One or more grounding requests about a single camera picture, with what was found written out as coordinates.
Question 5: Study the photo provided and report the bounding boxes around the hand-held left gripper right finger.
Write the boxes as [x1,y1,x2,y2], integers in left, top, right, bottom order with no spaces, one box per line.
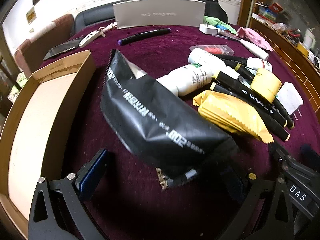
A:
[215,166,294,240]

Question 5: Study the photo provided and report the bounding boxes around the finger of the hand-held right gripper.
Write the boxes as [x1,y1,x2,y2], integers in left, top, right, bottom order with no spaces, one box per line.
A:
[269,144,293,172]

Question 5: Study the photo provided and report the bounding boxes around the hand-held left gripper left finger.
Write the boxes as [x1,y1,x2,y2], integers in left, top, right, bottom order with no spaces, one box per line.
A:
[28,149,109,240]

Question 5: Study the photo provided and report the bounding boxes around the black double-ended marker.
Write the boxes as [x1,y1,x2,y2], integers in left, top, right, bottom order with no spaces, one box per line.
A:
[214,54,257,80]
[210,82,291,141]
[212,70,295,128]

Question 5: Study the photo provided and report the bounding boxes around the cardboard box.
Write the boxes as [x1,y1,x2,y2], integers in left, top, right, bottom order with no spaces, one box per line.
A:
[0,49,100,233]

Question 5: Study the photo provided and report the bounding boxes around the clear case red contents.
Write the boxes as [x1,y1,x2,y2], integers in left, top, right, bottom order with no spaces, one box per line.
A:
[190,44,234,57]

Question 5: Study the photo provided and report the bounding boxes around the yellow foil snack packet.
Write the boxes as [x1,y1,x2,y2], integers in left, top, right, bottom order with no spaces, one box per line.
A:
[192,90,273,144]

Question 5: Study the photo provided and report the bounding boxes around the yellow tape roll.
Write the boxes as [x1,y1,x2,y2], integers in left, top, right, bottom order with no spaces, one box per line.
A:
[250,68,282,103]

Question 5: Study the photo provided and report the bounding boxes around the small white bottle red label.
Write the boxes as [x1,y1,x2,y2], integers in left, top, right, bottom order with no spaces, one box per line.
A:
[246,57,273,72]

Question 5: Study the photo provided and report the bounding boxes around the tall white bottle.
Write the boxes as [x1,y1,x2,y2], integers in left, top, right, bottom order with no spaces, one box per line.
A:
[240,39,269,60]

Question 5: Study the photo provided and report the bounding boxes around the floral cushion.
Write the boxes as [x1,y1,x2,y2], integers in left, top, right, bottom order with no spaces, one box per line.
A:
[15,72,27,88]

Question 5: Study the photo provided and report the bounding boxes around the white bottle green label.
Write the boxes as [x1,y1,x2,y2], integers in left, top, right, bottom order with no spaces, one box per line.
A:
[156,64,227,97]

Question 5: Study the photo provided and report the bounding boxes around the white jug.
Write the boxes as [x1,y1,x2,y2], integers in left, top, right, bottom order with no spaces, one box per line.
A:
[302,27,316,49]

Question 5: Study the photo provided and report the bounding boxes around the pink cloth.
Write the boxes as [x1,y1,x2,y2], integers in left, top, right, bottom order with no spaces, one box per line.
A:
[236,27,274,52]

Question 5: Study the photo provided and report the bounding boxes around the plain white bottle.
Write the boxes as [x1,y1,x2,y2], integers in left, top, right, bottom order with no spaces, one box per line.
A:
[188,47,240,79]

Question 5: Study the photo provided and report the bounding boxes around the black phone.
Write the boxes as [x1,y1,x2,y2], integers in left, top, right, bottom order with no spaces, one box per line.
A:
[43,37,83,61]

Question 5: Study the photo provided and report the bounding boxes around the black pen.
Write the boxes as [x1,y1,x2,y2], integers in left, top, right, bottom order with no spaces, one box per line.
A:
[220,34,242,42]

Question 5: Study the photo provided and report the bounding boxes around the white key fob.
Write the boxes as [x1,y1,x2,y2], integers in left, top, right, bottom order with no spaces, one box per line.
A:
[79,29,103,48]

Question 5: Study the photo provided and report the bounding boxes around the brown chair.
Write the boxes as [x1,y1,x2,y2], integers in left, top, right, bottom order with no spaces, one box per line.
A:
[14,14,74,78]

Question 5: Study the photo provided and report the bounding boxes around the colourful storage container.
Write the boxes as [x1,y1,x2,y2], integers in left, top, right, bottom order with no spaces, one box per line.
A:
[259,6,275,18]

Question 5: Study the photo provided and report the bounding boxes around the black comb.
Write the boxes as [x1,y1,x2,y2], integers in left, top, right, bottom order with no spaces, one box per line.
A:
[117,27,172,46]

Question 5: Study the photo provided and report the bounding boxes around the red box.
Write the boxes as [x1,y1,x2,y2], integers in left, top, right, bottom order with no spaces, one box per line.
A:
[269,2,284,13]

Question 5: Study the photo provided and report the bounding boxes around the green cloth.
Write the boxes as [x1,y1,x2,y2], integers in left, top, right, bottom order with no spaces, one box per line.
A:
[203,16,237,34]

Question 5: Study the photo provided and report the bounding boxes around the black sofa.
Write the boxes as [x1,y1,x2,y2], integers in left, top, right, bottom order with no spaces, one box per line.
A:
[72,0,228,34]

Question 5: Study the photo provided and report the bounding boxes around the grey shoe box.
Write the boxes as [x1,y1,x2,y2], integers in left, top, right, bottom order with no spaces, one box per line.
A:
[112,0,207,29]

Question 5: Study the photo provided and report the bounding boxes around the white wall charger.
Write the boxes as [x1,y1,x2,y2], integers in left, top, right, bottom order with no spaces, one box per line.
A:
[276,82,304,120]
[199,24,218,34]

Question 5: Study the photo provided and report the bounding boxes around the beaded strap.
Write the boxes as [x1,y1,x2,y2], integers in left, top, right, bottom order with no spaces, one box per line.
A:
[99,21,118,32]

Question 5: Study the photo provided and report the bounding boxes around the wooden door frame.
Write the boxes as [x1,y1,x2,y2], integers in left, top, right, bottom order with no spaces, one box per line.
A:
[237,0,259,29]

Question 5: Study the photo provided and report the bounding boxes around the yellow wall plaque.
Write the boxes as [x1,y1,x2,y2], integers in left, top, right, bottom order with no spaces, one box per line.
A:
[26,6,37,25]

